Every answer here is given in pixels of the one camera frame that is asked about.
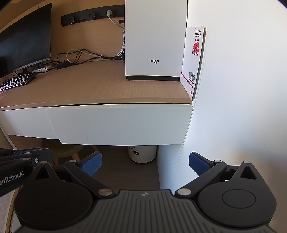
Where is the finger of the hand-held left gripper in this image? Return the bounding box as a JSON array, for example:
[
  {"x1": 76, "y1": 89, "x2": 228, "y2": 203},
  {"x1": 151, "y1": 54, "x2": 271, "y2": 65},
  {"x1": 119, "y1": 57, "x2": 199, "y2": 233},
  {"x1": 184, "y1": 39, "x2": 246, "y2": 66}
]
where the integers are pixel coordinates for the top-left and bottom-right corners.
[
  {"x1": 0, "y1": 147, "x2": 45, "y2": 157},
  {"x1": 0, "y1": 148, "x2": 55, "y2": 169}
]

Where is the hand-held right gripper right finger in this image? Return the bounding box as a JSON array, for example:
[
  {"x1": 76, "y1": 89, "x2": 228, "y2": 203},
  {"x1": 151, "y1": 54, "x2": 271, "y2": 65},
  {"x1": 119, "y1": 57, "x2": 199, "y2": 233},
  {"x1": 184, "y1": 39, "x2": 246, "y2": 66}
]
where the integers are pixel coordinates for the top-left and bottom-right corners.
[{"x1": 174, "y1": 152, "x2": 258, "y2": 199}]

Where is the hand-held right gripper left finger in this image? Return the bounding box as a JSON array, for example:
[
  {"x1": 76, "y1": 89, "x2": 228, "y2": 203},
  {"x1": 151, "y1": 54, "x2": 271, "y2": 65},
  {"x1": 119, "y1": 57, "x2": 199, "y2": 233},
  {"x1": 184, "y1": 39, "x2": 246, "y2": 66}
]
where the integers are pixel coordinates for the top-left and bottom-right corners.
[{"x1": 34, "y1": 152, "x2": 115, "y2": 199}]

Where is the white desk drawer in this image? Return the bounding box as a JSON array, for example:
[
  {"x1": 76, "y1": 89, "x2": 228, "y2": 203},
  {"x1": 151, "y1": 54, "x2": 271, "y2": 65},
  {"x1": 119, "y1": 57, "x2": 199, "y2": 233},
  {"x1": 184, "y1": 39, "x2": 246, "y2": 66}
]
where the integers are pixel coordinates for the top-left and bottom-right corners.
[{"x1": 47, "y1": 104, "x2": 194, "y2": 145}]

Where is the olive stool with wooden legs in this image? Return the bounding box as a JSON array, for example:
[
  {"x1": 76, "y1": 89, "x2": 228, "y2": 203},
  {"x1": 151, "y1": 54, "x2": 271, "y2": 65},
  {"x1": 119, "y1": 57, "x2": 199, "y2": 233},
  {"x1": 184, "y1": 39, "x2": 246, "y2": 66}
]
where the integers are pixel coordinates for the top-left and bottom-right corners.
[{"x1": 44, "y1": 138, "x2": 86, "y2": 167}]

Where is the white desk front panel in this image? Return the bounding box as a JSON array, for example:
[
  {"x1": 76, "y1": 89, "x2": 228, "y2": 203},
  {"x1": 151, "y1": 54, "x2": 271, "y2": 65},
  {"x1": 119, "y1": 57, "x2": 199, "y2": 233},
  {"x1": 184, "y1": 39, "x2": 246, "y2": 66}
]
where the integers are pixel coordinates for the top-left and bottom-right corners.
[{"x1": 0, "y1": 107, "x2": 61, "y2": 142}]

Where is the white bin with panda face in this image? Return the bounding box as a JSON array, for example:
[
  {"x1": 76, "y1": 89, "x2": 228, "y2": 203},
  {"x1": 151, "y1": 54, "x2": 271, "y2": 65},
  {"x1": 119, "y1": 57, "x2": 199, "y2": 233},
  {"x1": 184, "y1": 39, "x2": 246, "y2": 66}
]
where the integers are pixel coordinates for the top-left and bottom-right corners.
[{"x1": 128, "y1": 145, "x2": 157, "y2": 164}]

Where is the black keyboard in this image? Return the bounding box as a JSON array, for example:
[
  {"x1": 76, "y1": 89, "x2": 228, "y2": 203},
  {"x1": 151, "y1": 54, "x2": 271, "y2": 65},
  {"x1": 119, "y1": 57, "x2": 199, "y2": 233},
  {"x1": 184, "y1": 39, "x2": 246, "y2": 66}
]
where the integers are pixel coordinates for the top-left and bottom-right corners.
[{"x1": 0, "y1": 72, "x2": 37, "y2": 91}]

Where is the white printed cardboard box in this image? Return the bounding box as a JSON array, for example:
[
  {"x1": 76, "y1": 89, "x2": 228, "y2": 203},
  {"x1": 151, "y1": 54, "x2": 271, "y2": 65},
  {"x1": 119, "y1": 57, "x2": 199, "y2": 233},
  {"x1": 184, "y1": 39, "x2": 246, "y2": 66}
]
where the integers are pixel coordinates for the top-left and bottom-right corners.
[{"x1": 180, "y1": 26, "x2": 207, "y2": 100}]

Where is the black curved monitor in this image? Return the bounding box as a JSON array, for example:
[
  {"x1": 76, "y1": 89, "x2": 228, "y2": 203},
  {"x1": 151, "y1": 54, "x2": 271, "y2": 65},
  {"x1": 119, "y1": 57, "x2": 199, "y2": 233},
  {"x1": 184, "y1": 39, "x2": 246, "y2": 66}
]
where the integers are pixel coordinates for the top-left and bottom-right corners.
[{"x1": 0, "y1": 2, "x2": 52, "y2": 79}]

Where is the white computer case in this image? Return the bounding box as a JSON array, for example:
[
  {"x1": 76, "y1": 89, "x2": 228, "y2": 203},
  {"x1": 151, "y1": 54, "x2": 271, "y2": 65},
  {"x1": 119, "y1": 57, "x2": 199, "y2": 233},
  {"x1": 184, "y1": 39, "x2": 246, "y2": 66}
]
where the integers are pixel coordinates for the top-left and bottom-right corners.
[{"x1": 124, "y1": 0, "x2": 188, "y2": 82}]

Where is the looped white cable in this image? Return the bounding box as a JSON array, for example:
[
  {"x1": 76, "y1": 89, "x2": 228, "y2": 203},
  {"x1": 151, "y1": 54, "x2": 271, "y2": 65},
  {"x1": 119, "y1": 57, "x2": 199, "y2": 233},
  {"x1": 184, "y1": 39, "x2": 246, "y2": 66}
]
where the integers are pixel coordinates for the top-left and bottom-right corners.
[{"x1": 66, "y1": 49, "x2": 103, "y2": 63}]

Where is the black cable bundle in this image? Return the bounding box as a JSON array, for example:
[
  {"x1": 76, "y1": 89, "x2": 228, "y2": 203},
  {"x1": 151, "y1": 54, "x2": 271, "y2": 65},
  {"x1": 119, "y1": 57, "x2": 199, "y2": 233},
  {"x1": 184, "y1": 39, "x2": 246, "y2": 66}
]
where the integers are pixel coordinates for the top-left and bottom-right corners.
[{"x1": 39, "y1": 49, "x2": 125, "y2": 70}]

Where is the black wall power strip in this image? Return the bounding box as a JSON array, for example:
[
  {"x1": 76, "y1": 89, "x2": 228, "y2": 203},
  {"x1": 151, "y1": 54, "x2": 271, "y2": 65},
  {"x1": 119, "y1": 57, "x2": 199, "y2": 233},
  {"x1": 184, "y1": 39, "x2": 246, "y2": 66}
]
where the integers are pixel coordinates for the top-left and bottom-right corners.
[{"x1": 61, "y1": 4, "x2": 125, "y2": 28}]

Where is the white plug cable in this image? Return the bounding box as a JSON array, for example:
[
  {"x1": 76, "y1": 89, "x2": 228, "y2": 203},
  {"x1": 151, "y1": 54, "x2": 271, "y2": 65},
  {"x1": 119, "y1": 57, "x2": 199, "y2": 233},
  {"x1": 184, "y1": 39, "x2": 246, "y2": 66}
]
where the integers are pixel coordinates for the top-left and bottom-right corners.
[{"x1": 105, "y1": 9, "x2": 126, "y2": 59}]

